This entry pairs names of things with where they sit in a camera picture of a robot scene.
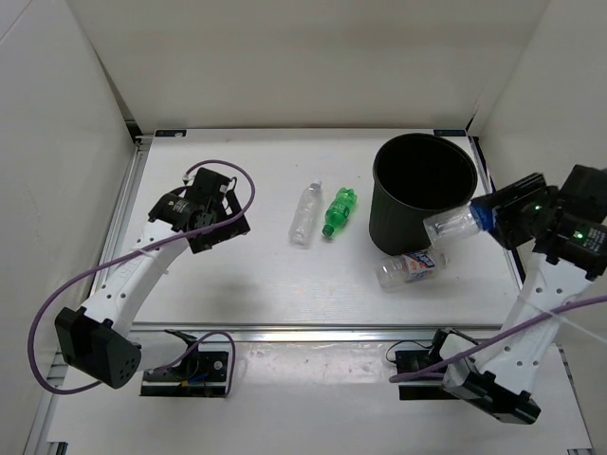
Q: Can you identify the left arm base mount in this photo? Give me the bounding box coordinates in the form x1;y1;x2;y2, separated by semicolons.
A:
139;331;236;398

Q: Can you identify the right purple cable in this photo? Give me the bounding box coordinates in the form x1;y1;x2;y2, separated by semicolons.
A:
388;293;607;384

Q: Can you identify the red label clear bottle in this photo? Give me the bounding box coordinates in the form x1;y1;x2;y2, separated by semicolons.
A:
376;247;449;289

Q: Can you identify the black plastic bin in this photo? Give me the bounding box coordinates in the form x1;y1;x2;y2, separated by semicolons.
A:
369;133;478;256

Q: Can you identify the clear plastic bottle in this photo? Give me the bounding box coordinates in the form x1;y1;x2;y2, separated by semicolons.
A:
288;179;322;248

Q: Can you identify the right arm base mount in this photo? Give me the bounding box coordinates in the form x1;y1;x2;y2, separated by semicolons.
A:
385;329;455;402

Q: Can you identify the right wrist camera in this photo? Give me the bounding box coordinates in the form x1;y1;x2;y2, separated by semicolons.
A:
560;164;606;209

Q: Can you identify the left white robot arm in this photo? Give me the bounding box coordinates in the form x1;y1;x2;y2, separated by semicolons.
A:
54;184;250;389

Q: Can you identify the green plastic bottle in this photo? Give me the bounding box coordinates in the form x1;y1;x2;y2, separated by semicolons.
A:
322;188;358;238

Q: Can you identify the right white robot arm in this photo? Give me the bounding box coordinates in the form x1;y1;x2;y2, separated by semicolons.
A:
426;165;606;425

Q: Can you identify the blue label clear bottle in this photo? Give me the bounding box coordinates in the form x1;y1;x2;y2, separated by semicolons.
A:
423;200;495;246

